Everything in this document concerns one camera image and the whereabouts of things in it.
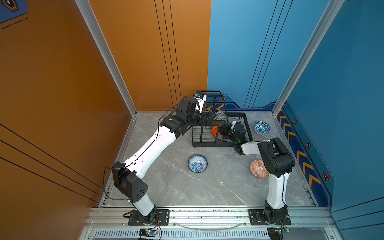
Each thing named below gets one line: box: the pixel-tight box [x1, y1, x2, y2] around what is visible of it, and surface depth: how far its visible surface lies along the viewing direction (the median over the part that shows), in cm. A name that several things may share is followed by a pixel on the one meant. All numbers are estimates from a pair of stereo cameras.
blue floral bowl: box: [187, 154, 208, 173], surface depth 92 cm
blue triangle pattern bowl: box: [253, 120, 271, 135], surface depth 111 cm
